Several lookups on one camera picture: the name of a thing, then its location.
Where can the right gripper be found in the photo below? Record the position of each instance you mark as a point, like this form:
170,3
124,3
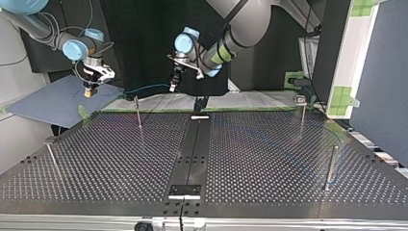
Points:
90,74

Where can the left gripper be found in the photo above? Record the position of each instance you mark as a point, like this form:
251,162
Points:
177,73

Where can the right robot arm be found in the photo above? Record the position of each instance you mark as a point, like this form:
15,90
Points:
30,24

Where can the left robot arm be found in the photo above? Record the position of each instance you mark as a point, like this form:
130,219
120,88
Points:
247,22

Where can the connector holder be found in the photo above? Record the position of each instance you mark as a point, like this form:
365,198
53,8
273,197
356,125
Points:
51,150

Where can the grey board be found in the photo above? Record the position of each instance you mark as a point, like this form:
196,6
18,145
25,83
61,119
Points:
61,99

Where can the black panel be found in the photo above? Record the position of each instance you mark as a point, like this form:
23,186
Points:
144,41

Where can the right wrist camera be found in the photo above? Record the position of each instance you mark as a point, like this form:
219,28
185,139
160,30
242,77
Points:
107,73

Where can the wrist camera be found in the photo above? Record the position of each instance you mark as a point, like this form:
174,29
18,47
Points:
187,63
107,73

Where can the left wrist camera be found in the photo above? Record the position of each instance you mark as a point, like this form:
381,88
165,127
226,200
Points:
187,63

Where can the metal post with orange clip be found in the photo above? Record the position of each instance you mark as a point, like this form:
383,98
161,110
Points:
302,110

